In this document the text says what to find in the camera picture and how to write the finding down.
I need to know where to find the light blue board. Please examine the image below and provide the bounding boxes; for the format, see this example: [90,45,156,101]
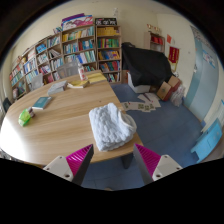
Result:
[190,118,223,164]

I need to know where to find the white box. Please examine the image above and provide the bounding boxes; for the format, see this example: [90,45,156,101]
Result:
[126,71,152,94]

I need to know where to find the wooden bookshelf unit with books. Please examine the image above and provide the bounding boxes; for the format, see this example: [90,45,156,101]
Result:
[8,12,123,101]

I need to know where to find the brown cardboard box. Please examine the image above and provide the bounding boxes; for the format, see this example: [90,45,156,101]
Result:
[156,75,183,102]

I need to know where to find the pale blue door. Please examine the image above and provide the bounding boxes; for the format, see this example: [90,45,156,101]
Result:
[184,26,224,122]

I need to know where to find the green plastic bag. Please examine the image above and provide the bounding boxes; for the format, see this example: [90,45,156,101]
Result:
[17,108,33,128]

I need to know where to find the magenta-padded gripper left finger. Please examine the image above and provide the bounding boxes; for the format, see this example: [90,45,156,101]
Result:
[43,143,95,187]

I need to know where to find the yellow book stack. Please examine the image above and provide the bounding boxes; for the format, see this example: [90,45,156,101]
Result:
[84,72,108,84]

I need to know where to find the white knitted towel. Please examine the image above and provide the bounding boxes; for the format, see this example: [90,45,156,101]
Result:
[88,102,138,153]

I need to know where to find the white plastic bottle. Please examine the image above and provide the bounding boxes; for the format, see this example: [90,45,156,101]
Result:
[77,64,88,82]

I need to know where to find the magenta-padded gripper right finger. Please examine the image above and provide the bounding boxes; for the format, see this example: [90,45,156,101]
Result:
[133,142,184,185]

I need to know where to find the grey mesh chair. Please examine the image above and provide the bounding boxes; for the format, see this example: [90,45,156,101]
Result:
[55,61,81,80]
[30,72,45,92]

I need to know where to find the dark office chair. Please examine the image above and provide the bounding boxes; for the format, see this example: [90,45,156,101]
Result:
[1,96,13,114]

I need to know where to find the red hanging banner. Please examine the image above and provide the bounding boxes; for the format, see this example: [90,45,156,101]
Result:
[168,46,180,65]

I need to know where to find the small wall shelf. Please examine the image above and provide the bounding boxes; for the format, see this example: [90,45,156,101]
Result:
[143,23,166,54]

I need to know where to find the papers on floor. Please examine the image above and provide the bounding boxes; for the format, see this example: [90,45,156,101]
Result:
[120,92,162,113]

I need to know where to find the black cloth cover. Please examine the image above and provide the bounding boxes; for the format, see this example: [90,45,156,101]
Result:
[121,41,174,88]

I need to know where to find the white plastic bag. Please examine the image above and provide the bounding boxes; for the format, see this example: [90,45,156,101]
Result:
[170,84,186,108]

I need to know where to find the grey book stack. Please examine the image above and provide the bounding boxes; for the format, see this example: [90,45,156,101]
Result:
[46,80,69,96]

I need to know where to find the teal book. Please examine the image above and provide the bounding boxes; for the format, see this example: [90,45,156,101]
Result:
[31,95,53,111]

